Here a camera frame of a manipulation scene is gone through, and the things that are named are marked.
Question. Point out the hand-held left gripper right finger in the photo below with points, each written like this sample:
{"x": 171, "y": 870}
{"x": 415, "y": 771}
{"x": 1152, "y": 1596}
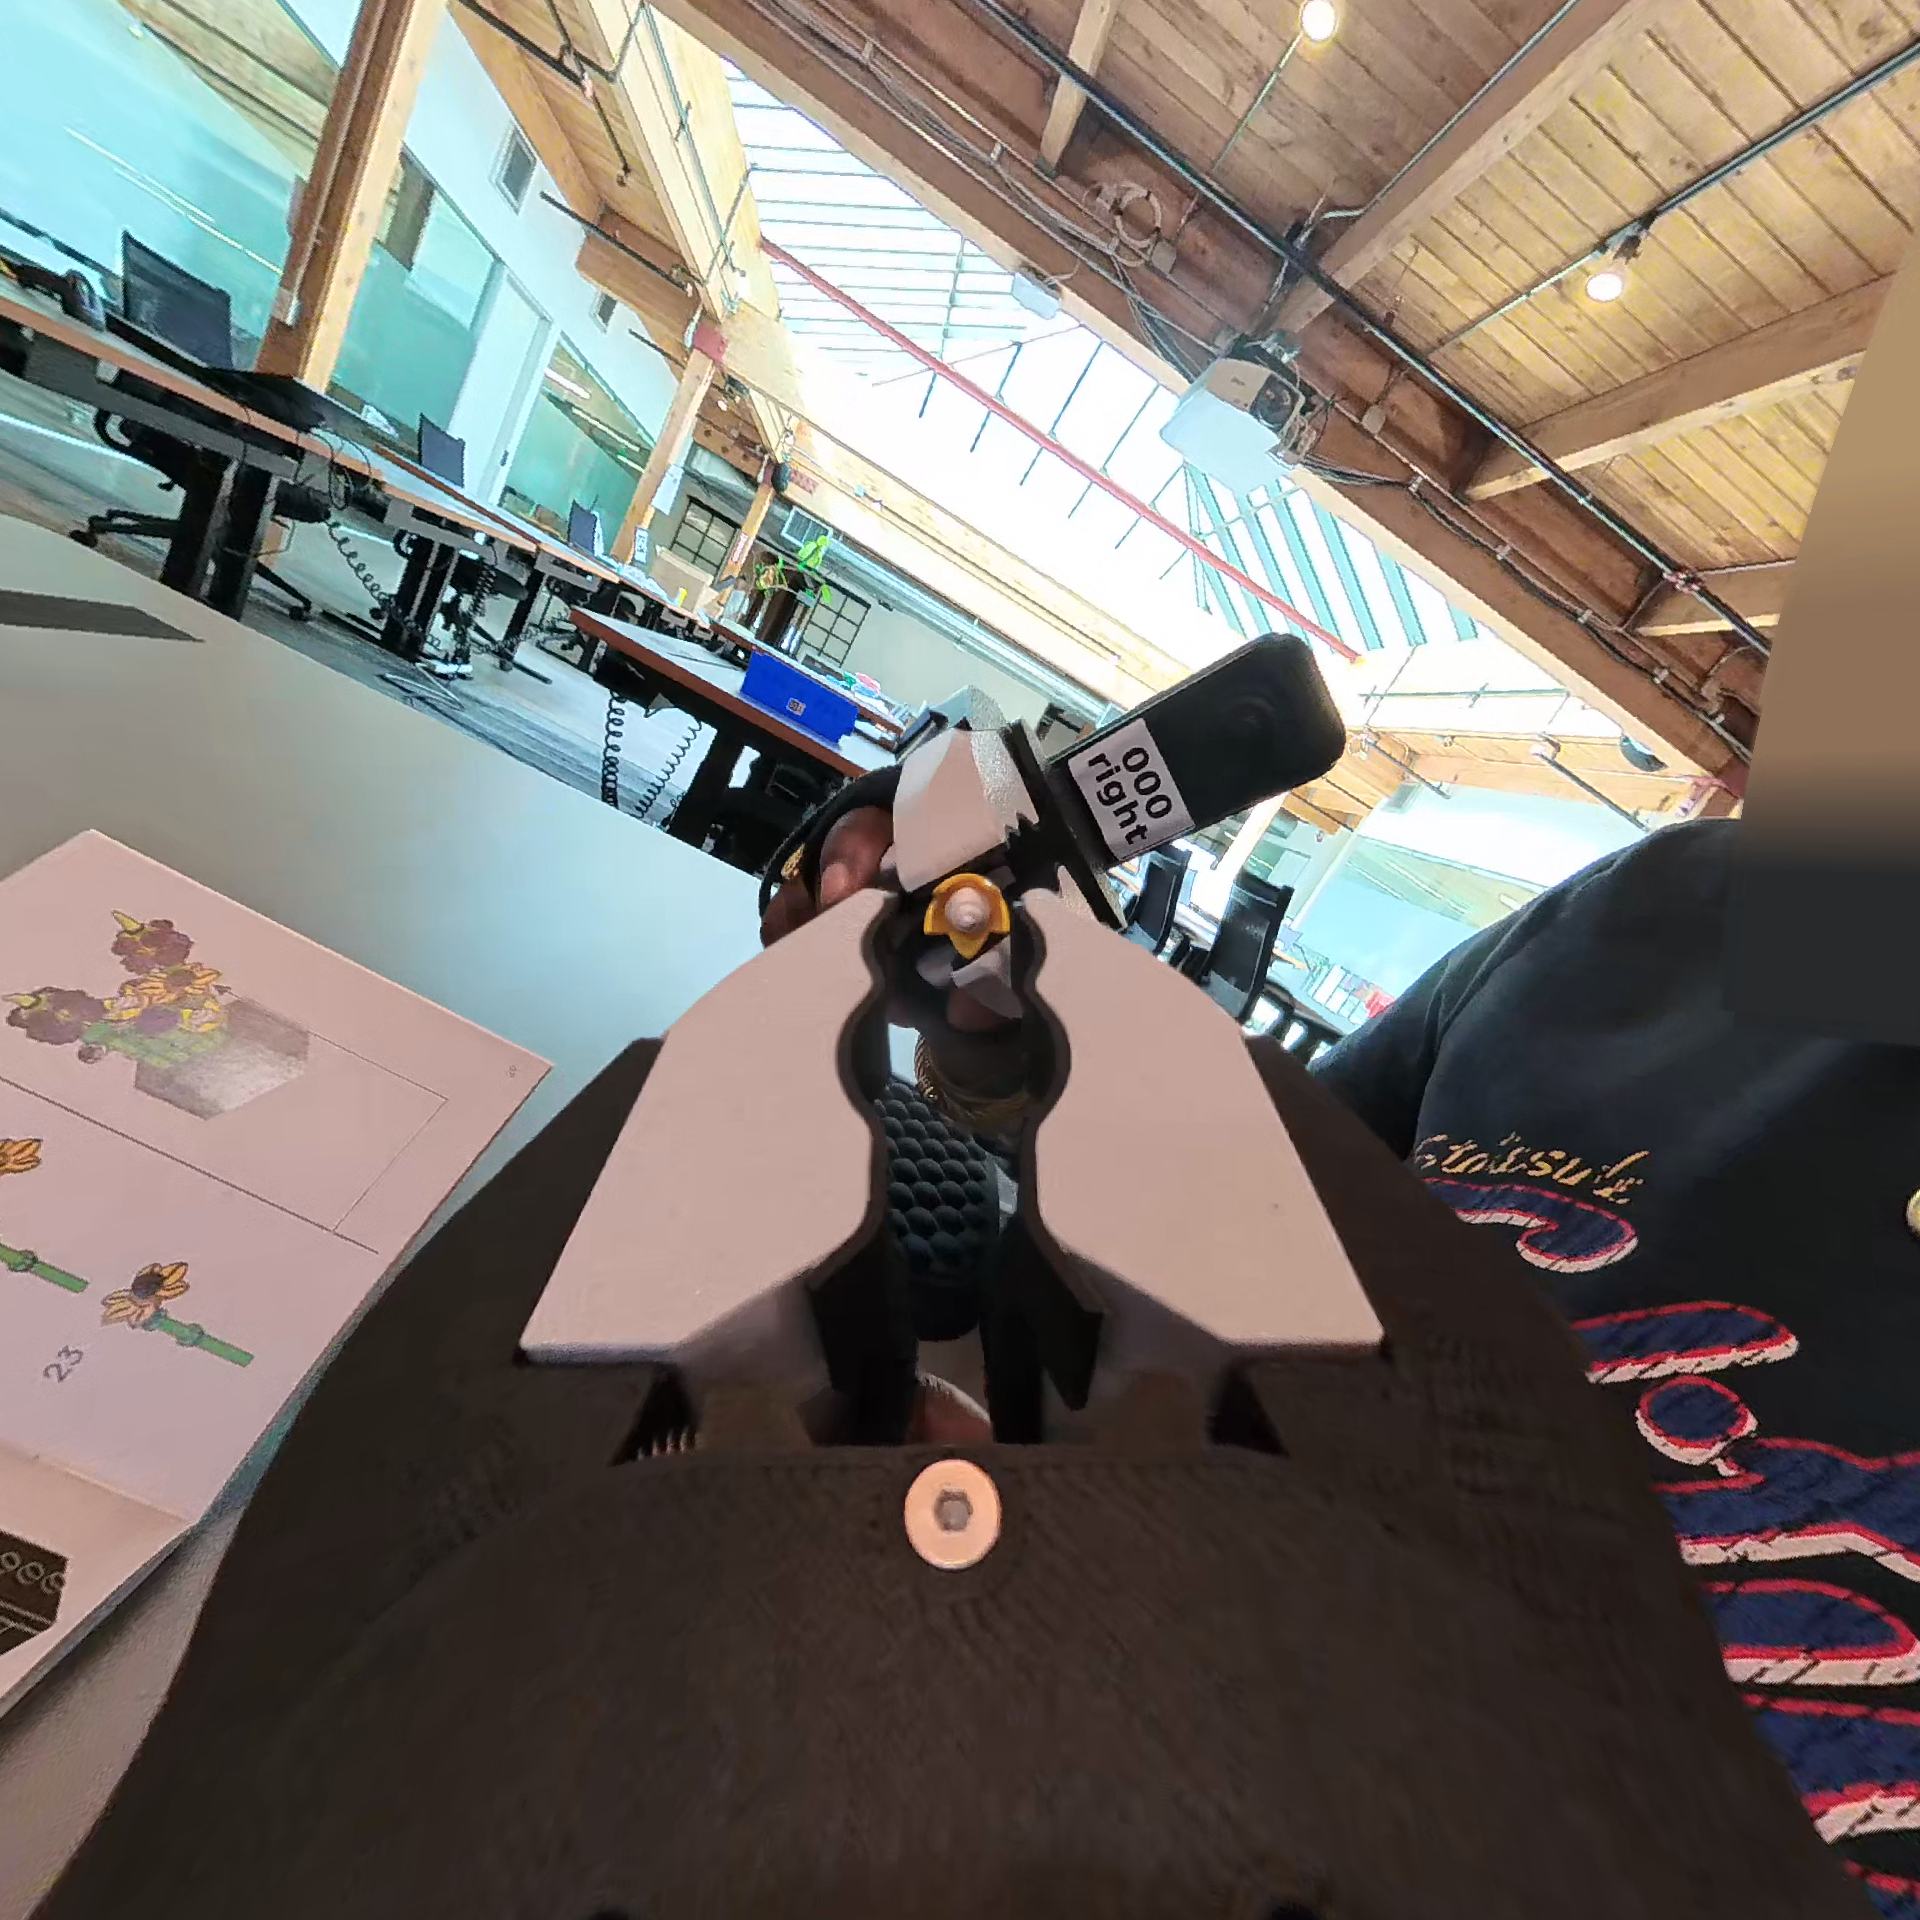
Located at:
{"x": 1200, "y": 1201}

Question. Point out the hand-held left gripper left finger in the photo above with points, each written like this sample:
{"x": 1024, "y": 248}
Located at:
{"x": 707, "y": 1201}

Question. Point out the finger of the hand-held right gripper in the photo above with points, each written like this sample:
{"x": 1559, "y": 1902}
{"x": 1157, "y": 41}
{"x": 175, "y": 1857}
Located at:
{"x": 960, "y": 805}

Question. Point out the yellow lego flower piece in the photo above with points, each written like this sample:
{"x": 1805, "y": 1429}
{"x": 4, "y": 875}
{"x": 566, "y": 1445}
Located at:
{"x": 964, "y": 911}

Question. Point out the lego instruction booklet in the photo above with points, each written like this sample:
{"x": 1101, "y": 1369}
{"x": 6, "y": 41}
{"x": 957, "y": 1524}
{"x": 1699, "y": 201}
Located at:
{"x": 211, "y": 1201}

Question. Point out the person's right hand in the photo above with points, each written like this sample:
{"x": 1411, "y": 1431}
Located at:
{"x": 854, "y": 865}

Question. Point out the row of office chairs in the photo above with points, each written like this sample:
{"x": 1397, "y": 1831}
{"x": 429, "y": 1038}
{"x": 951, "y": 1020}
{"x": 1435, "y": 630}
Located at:
{"x": 1230, "y": 937}

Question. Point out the blue bins on far desk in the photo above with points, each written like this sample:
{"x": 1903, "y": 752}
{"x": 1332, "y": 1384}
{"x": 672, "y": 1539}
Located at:
{"x": 798, "y": 699}

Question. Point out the black honeycomb cushion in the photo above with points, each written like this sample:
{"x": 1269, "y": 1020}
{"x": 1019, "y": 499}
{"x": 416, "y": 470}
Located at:
{"x": 938, "y": 1201}

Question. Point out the white ceiling projector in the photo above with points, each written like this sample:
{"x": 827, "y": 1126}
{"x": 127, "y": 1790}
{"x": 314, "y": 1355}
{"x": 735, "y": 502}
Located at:
{"x": 1238, "y": 415}

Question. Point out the person's dark printed sweatshirt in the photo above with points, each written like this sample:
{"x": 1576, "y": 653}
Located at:
{"x": 1711, "y": 1261}

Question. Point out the ceiling spotlight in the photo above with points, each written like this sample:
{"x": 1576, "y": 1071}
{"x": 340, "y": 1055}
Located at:
{"x": 1605, "y": 277}
{"x": 1317, "y": 20}

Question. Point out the row of office desks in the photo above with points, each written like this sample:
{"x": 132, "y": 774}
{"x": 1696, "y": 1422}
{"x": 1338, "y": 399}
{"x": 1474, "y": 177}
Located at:
{"x": 363, "y": 496}

